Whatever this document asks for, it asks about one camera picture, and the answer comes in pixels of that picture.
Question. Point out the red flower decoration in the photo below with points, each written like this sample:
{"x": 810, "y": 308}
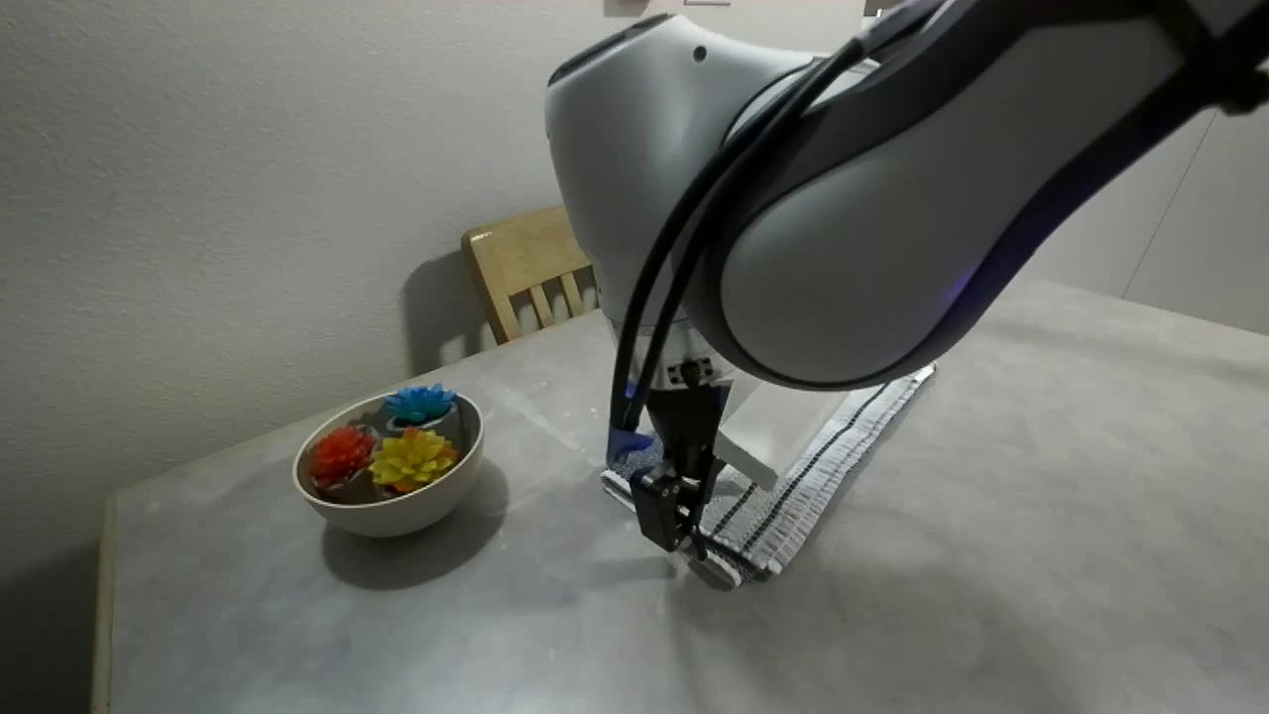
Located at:
{"x": 339, "y": 457}

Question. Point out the beige bowl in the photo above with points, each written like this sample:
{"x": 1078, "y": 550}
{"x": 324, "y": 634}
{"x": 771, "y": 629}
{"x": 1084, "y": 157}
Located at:
{"x": 375, "y": 511}

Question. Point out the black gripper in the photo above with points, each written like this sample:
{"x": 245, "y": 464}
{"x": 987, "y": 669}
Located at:
{"x": 688, "y": 403}

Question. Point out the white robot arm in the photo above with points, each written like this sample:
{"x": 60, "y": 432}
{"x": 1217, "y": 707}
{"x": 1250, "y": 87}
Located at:
{"x": 843, "y": 218}

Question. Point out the blue flower decoration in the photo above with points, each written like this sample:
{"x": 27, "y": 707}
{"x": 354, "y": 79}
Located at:
{"x": 417, "y": 407}

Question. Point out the blue white striped towel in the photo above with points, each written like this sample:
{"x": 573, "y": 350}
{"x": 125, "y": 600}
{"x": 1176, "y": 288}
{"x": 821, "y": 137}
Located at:
{"x": 782, "y": 460}

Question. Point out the beige wooden chair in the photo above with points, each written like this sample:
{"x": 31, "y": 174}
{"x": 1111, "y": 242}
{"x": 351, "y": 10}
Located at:
{"x": 531, "y": 267}

